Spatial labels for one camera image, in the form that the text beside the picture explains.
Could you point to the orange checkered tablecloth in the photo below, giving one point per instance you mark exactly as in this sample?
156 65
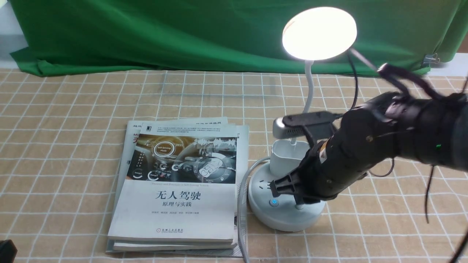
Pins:
61 144

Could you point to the black object at corner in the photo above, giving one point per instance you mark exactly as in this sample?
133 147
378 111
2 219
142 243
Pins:
8 251

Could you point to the bottom book in stack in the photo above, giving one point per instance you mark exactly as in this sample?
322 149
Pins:
208 249

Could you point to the white desk lamp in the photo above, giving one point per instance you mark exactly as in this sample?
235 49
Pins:
316 34

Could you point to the blue binder clip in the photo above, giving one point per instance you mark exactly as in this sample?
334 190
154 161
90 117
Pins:
430 59

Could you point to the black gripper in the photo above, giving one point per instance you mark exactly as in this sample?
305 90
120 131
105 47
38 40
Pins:
362 141

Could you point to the green backdrop cloth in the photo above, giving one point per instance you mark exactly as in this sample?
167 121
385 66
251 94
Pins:
73 37

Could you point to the top self-driving book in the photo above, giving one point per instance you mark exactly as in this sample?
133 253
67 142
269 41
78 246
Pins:
179 186

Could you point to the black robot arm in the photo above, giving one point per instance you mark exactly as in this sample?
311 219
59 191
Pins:
416 123

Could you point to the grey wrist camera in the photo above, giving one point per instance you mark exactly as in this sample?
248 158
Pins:
319 125

